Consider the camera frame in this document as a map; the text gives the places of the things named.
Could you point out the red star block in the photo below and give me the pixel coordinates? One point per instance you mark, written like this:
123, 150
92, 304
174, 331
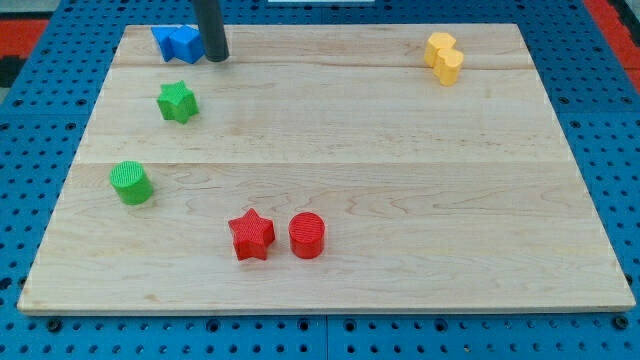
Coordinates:
252, 235

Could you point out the green star block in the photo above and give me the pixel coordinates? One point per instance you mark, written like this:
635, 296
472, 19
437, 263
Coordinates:
177, 102

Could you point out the yellow heart block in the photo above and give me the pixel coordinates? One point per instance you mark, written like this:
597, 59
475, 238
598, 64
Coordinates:
442, 56

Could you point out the green cylinder block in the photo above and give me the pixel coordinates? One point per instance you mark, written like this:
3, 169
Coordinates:
130, 182

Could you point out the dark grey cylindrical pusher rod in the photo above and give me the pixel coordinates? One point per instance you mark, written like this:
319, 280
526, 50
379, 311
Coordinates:
210, 22

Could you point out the red cylinder block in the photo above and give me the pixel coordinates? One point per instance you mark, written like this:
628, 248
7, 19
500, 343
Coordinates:
306, 233

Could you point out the blue cube block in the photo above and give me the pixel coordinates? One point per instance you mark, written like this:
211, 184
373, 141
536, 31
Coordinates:
186, 44

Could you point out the blue flat shape block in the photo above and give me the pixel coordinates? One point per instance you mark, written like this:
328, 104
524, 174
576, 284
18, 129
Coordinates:
162, 35

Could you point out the light wooden board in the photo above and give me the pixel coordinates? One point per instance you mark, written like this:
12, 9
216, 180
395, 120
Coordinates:
463, 199

